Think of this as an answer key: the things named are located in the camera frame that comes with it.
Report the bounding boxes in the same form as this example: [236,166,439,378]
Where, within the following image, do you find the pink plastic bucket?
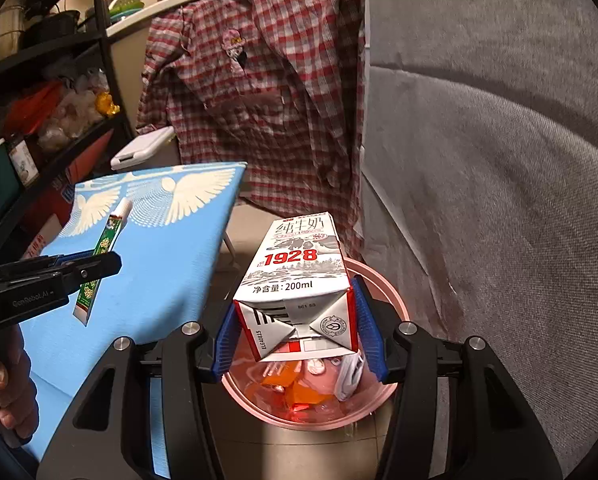
[220,257,412,428]

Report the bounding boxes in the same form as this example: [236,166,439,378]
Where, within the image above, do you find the person's left hand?
[0,327,39,448]

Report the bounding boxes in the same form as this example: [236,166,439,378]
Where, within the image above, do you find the yellow packet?
[95,91,121,117]

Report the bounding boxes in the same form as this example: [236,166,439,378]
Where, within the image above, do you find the green ointment tube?
[73,197,132,328]

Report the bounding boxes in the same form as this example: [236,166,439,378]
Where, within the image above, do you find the red bag on shelf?
[4,82,65,133]

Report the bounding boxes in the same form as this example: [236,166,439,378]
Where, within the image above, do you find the black cooking pot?
[24,7,80,43]

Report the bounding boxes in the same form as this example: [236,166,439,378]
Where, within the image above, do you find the blue wing print table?
[16,161,247,480]

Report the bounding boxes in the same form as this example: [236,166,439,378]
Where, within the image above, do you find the green colander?
[108,0,145,21]

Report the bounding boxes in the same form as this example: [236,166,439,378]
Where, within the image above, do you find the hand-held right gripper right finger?
[351,276,564,480]

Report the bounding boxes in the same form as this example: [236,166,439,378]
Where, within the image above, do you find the white face mask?
[335,352,365,401]

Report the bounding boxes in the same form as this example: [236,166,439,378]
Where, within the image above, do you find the red white milk carton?
[233,212,361,363]

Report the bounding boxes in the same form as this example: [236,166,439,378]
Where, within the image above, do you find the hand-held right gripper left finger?
[36,305,240,480]

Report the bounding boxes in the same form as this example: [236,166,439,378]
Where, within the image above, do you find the clear bag of garlic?
[39,72,105,153]

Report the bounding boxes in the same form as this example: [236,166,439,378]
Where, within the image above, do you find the orange snack bag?
[259,365,335,411]

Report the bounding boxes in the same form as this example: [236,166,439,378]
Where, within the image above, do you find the black shelf rack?
[0,0,135,261]

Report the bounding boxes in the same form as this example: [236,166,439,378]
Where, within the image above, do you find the white lidded bin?
[110,126,176,171]

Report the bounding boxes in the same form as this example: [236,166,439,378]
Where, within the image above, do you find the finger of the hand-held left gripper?
[54,251,123,292]
[0,253,105,281]

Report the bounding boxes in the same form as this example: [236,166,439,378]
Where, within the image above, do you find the green storage box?
[0,141,21,211]

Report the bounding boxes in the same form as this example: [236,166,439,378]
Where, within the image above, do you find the glass spice jar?
[6,135,40,188]

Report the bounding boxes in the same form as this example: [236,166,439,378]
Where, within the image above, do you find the grey fabric sofa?
[359,0,598,476]

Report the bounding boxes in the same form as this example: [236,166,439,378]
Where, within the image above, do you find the red plaid shirt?
[136,0,367,261]

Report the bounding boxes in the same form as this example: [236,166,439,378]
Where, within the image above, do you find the white kitchen counter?
[106,0,260,36]

